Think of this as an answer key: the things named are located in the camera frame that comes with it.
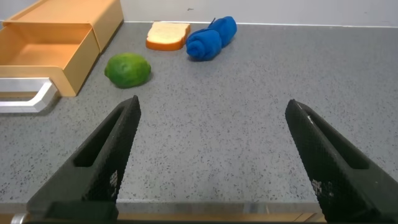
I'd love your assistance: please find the yellow drawer with white handle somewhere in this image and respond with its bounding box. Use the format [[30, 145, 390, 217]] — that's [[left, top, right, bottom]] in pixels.
[[0, 21, 101, 113]]

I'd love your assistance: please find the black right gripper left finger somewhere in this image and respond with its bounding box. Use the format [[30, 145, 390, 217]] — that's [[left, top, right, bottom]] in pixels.
[[26, 95, 142, 222]]

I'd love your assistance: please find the green lime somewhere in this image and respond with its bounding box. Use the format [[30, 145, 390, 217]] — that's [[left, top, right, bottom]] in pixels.
[[104, 52, 152, 90]]

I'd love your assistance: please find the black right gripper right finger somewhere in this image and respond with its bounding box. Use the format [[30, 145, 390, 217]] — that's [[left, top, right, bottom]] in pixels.
[[285, 99, 398, 222]]

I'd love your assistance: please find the blue rolled towel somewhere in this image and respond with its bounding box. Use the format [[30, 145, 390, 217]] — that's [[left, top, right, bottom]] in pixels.
[[185, 16, 238, 62]]

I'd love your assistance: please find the white bread slice orange crust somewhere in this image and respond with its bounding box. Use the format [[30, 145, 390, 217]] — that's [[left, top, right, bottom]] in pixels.
[[145, 21, 192, 52]]

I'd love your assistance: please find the yellow drawer case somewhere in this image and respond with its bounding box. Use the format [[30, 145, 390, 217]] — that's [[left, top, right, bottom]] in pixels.
[[2, 0, 124, 54]]

